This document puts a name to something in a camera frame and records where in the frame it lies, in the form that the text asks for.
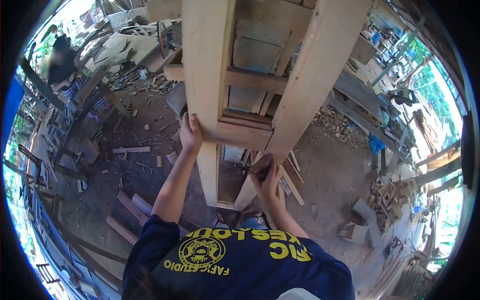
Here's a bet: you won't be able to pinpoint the person's right hand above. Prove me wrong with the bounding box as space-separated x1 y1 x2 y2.
250 164 283 204

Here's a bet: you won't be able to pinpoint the person's left hand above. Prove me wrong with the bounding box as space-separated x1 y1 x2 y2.
179 112 203 154

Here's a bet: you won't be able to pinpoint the person's right fingers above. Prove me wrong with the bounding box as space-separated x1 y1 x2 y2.
250 164 283 185

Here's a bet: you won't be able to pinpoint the person's left fingers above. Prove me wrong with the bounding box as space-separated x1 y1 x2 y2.
182 112 200 131

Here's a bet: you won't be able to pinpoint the brown sanding block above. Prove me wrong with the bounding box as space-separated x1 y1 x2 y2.
249 154 274 178

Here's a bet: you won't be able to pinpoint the large wooden frame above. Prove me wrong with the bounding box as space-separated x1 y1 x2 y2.
163 0 373 211

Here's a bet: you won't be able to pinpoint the thin wooden strip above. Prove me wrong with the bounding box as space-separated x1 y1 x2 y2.
112 146 151 154

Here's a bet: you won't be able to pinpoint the person's legs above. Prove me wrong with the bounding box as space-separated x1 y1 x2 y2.
212 212 271 230

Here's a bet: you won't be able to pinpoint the pile of wood scraps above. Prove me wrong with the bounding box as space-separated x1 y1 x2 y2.
313 109 370 149

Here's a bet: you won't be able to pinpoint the light wooden block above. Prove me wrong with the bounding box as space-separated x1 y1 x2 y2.
337 222 370 244

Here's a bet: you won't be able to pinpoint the blue plastic bag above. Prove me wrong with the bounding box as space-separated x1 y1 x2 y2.
368 133 386 155

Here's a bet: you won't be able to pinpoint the person's body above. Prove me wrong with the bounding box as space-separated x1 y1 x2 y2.
122 214 355 300

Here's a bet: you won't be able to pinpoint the dark wooden bench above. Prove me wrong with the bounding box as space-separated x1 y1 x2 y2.
56 65 133 151

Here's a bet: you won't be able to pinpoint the wooden planks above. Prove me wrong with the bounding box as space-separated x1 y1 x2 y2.
106 190 154 246

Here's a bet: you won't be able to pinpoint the long wooden workbench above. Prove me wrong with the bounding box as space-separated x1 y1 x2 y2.
326 67 417 166

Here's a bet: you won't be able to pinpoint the pile of wood offcuts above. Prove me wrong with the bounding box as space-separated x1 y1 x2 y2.
369 173 413 226

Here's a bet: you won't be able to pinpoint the green power saw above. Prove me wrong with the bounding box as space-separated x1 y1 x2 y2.
388 87 419 106

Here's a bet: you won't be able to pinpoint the orange handled saw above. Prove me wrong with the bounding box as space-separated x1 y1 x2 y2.
156 20 173 59

